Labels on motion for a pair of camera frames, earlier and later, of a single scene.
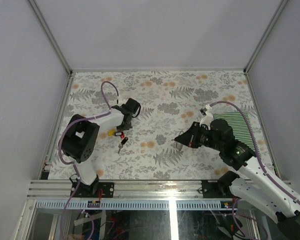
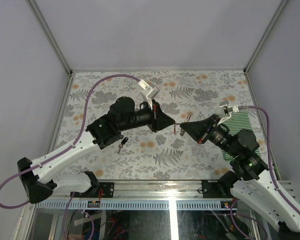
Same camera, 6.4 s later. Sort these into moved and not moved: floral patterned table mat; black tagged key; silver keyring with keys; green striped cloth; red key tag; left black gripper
Moved: red key tag; silver keyring with keys; left black gripper
Not moved: green striped cloth; black tagged key; floral patterned table mat
